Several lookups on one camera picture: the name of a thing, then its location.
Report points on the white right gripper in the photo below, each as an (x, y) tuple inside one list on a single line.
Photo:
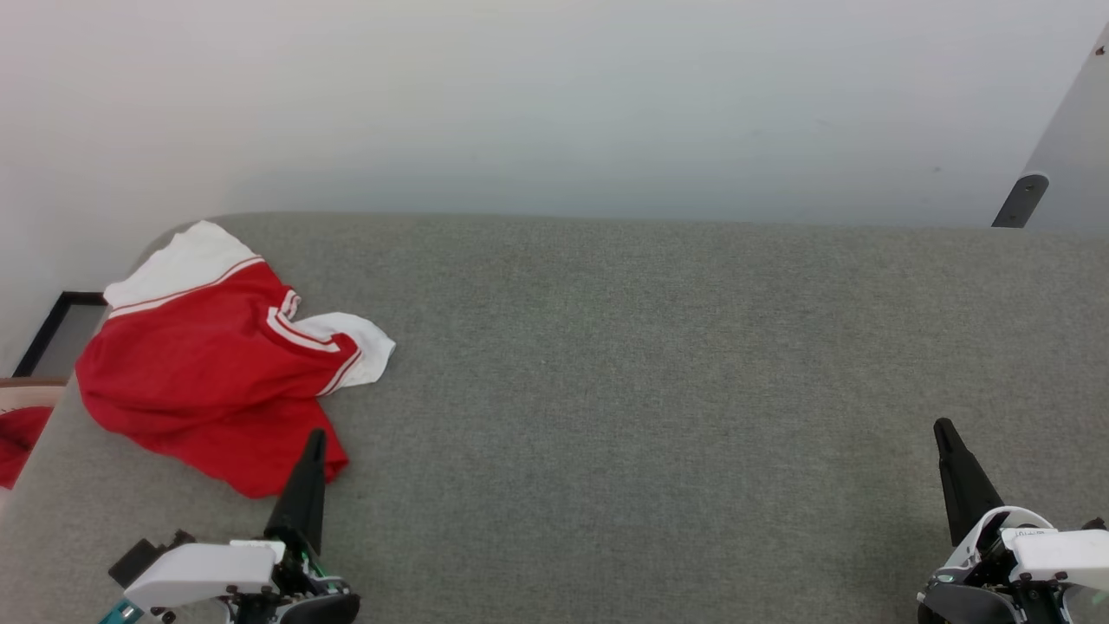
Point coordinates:
[(1053, 555)]

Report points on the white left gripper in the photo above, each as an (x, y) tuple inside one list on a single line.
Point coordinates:
[(204, 572)]

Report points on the red and white shirt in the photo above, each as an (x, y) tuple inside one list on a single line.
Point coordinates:
[(199, 381)]

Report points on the white laundry basket brown rim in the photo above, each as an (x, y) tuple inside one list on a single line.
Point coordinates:
[(39, 394)]

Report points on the red garment in basket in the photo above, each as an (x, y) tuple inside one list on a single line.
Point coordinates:
[(19, 438)]

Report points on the black framed panel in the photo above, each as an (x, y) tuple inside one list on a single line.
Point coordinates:
[(48, 334)]

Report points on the light grey board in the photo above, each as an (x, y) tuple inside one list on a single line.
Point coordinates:
[(1079, 147)]

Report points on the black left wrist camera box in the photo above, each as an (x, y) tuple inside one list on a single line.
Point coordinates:
[(134, 559)]

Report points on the grey metal bracket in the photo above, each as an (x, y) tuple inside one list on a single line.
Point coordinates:
[(1021, 201)]

